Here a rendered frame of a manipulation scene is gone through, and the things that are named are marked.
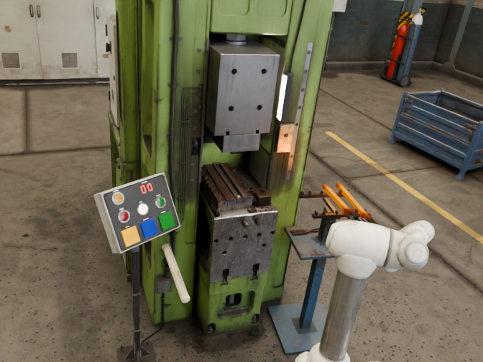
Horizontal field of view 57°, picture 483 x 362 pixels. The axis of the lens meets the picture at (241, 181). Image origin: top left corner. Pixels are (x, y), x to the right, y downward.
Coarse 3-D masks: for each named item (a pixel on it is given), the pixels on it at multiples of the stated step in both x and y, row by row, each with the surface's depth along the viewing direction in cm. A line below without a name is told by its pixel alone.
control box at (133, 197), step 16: (160, 176) 212; (112, 192) 194; (128, 192) 199; (160, 192) 211; (112, 208) 194; (128, 208) 199; (160, 208) 210; (112, 224) 193; (128, 224) 198; (176, 224) 215; (112, 240) 196; (144, 240) 203
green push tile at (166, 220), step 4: (168, 212) 212; (160, 216) 208; (164, 216) 210; (168, 216) 211; (160, 220) 208; (164, 220) 210; (168, 220) 211; (172, 220) 213; (160, 224) 208; (164, 224) 209; (168, 224) 211; (172, 224) 213; (164, 228) 209
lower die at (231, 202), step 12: (204, 168) 269; (216, 168) 266; (228, 168) 270; (204, 180) 257; (216, 180) 255; (240, 180) 257; (216, 192) 245; (228, 192) 244; (216, 204) 239; (228, 204) 240; (240, 204) 243
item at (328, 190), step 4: (324, 188) 254; (328, 188) 252; (328, 192) 249; (332, 192) 247; (332, 196) 245; (336, 196) 244; (336, 200) 240; (340, 200) 239; (340, 204) 236; (344, 204) 236; (344, 208) 231; (348, 208) 232; (352, 208) 231; (344, 212) 230; (352, 212) 226; (356, 216) 222; (356, 220) 223
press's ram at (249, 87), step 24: (216, 48) 206; (240, 48) 212; (264, 48) 217; (216, 72) 204; (240, 72) 205; (264, 72) 210; (216, 96) 207; (240, 96) 211; (264, 96) 216; (216, 120) 213; (240, 120) 217; (264, 120) 222
